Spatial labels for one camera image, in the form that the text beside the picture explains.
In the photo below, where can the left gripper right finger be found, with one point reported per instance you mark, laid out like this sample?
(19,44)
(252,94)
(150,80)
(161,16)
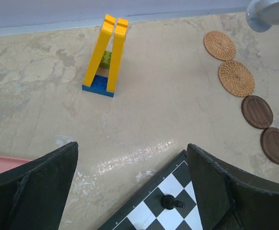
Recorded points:
(229,198)

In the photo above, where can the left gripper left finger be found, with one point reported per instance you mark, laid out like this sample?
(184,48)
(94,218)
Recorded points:
(33,196)

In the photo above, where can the dark wooden coaster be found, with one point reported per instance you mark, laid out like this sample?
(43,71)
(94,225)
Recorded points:
(269,141)
(257,112)

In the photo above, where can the black white chessboard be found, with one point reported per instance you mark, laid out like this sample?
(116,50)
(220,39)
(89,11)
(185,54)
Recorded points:
(144,211)

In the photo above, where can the woven rattan coaster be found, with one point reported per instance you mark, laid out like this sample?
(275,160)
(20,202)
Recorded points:
(219,45)
(236,78)

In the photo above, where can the light blue cup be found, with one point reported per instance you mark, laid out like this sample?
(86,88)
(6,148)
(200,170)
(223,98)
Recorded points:
(261,15)

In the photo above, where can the black chess piece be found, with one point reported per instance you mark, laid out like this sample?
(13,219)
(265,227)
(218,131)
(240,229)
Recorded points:
(169,202)

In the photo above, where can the yellow blue block structure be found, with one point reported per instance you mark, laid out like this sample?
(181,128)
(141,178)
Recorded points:
(105,61)

